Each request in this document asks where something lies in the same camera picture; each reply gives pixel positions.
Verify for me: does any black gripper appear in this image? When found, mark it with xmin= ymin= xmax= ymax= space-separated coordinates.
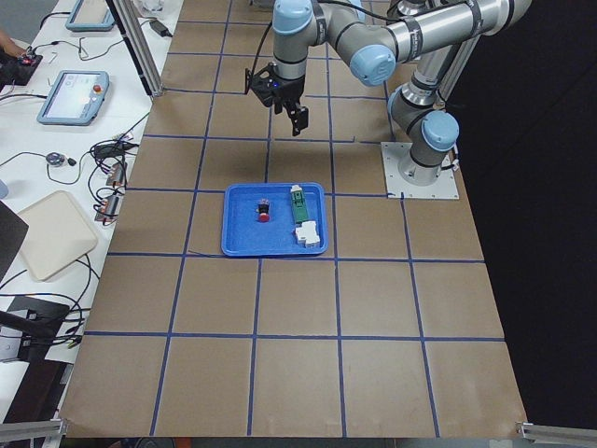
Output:
xmin=249 ymin=63 xmax=309 ymax=136

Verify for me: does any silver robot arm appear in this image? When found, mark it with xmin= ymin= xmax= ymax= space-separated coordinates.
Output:
xmin=244 ymin=1 xmax=531 ymax=187

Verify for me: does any green terminal block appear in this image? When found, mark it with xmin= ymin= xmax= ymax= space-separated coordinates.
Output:
xmin=290 ymin=185 xmax=310 ymax=225

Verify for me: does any white circuit breaker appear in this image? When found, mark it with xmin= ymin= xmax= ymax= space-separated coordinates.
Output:
xmin=294 ymin=220 xmax=322 ymax=249

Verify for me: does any blue plastic tray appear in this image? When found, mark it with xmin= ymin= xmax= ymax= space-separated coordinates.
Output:
xmin=221 ymin=182 xmax=329 ymax=258

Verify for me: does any black power adapter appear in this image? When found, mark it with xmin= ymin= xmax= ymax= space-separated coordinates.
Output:
xmin=149 ymin=20 xmax=173 ymax=37

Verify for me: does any near teach pendant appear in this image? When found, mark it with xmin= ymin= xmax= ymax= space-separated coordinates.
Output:
xmin=36 ymin=70 xmax=110 ymax=126

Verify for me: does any teach pendant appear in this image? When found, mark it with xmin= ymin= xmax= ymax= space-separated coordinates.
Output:
xmin=36 ymin=70 xmax=110 ymax=126
xmin=65 ymin=0 xmax=115 ymax=33

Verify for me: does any far teach pendant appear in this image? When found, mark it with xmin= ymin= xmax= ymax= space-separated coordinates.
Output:
xmin=65 ymin=0 xmax=115 ymax=33

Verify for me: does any beige plastic tray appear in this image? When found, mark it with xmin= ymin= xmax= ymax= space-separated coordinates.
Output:
xmin=18 ymin=190 xmax=98 ymax=281

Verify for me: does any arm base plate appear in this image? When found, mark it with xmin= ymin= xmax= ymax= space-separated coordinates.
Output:
xmin=381 ymin=142 xmax=459 ymax=200

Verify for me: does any aluminium frame post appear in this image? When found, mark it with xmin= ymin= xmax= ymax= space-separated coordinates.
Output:
xmin=106 ymin=0 xmax=163 ymax=98

